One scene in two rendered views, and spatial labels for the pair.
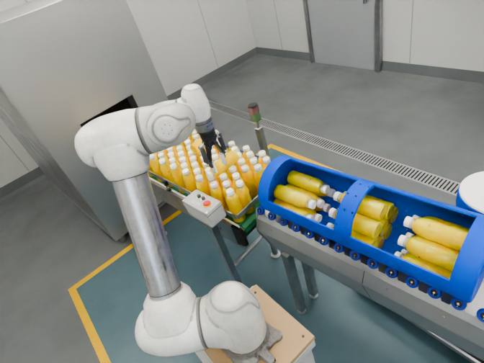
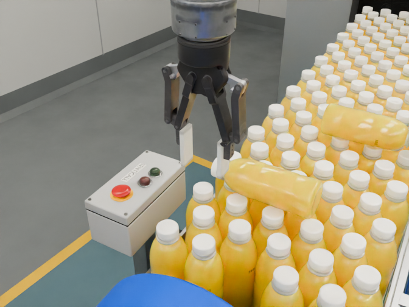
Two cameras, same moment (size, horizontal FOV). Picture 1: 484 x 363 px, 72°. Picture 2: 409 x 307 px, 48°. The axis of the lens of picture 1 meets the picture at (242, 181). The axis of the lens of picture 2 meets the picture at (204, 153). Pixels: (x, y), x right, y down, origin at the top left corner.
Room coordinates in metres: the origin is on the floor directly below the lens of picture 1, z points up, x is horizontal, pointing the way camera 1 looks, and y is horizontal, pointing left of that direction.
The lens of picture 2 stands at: (1.12, -0.48, 1.64)
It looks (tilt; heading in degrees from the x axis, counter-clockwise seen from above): 34 degrees down; 64
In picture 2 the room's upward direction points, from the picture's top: straight up
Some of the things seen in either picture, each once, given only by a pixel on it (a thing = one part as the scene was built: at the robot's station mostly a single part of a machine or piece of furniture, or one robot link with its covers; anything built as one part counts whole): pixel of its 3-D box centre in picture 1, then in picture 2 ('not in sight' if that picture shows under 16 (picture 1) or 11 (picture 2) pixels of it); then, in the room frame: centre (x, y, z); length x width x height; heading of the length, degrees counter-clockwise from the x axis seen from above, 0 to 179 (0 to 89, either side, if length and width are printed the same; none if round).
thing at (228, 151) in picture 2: not in sight; (234, 145); (1.42, 0.04, 1.26); 0.03 x 0.01 x 0.05; 125
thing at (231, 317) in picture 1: (232, 313); not in sight; (0.60, 0.16, 1.19); 0.18 x 0.16 x 0.22; 84
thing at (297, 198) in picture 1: (294, 196); not in sight; (1.11, -0.20, 1.10); 0.19 x 0.07 x 0.07; 35
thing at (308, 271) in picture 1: (307, 269); not in sight; (1.29, -0.23, 0.31); 0.06 x 0.06 x 0.63; 35
